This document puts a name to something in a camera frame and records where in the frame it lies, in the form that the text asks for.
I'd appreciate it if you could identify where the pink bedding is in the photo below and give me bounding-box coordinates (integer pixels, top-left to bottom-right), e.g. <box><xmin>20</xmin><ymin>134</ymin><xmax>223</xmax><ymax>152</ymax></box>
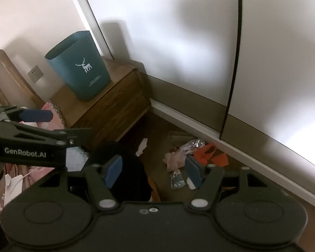
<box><xmin>0</xmin><ymin>101</ymin><xmax>69</xmax><ymax>216</ymax></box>

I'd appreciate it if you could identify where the wooden nightstand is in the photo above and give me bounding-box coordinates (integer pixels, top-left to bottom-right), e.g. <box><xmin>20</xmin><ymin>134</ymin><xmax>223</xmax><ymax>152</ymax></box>
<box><xmin>50</xmin><ymin>58</ymin><xmax>152</xmax><ymax>150</ymax></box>

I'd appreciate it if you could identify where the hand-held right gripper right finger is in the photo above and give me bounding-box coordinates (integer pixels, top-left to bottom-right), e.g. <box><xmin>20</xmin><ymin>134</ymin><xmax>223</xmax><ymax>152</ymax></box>
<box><xmin>185</xmin><ymin>155</ymin><xmax>271</xmax><ymax>212</ymax></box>

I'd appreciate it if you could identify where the blue deer print trash bin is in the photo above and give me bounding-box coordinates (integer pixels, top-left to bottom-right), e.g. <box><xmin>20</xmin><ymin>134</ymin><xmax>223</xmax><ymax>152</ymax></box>
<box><xmin>44</xmin><ymin>30</ymin><xmax>111</xmax><ymax>102</ymax></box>

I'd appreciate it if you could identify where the orange paper packet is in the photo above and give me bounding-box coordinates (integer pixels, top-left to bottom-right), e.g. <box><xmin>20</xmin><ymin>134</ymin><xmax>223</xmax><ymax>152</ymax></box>
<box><xmin>148</xmin><ymin>177</ymin><xmax>161</xmax><ymax>202</ymax></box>

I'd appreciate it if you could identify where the orange plastic bag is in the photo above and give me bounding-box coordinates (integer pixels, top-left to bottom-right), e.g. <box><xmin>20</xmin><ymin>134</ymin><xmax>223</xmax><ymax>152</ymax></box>
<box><xmin>194</xmin><ymin>143</ymin><xmax>229</xmax><ymax>167</ymax></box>

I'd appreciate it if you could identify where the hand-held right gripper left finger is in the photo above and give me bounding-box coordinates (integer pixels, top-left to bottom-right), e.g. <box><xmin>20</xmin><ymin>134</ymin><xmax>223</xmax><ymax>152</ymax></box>
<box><xmin>39</xmin><ymin>155</ymin><xmax>124</xmax><ymax>212</ymax></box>

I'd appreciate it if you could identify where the white wall socket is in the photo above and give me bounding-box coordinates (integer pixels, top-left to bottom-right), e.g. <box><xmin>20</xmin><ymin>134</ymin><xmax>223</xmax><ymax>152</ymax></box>
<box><xmin>28</xmin><ymin>65</ymin><xmax>45</xmax><ymax>83</ymax></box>

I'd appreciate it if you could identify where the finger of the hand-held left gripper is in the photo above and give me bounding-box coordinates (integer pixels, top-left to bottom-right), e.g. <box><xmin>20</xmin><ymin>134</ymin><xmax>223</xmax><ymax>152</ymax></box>
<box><xmin>0</xmin><ymin>122</ymin><xmax>92</xmax><ymax>148</ymax></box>
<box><xmin>0</xmin><ymin>106</ymin><xmax>54</xmax><ymax>124</ymax></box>

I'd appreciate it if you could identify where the pink plastic bag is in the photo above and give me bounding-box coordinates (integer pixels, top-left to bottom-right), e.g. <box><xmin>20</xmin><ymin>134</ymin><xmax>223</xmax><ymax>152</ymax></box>
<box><xmin>163</xmin><ymin>151</ymin><xmax>188</xmax><ymax>173</ymax></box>

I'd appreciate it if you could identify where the pale blue cloth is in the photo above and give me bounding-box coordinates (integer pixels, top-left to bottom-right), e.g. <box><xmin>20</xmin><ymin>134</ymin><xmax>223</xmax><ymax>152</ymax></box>
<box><xmin>66</xmin><ymin>147</ymin><xmax>89</xmax><ymax>171</ymax></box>

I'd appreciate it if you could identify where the black cloth bag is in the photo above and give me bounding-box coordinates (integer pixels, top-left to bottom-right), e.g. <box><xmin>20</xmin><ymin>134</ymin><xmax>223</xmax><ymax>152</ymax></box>
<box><xmin>91</xmin><ymin>140</ymin><xmax>152</xmax><ymax>202</ymax></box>

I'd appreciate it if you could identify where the white paper sheet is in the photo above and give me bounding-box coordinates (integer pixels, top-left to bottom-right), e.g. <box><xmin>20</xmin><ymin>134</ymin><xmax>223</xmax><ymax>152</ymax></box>
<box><xmin>4</xmin><ymin>173</ymin><xmax>25</xmax><ymax>208</ymax></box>

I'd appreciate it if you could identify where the white cable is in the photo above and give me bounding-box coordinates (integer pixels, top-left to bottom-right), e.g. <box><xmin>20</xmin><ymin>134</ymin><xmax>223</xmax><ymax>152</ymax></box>
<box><xmin>20</xmin><ymin>166</ymin><xmax>55</xmax><ymax>179</ymax></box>

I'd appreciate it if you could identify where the large silver foil wrapper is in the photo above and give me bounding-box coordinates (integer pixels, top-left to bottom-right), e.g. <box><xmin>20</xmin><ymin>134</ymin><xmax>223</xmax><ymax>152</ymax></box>
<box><xmin>178</xmin><ymin>140</ymin><xmax>207</xmax><ymax>155</ymax></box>

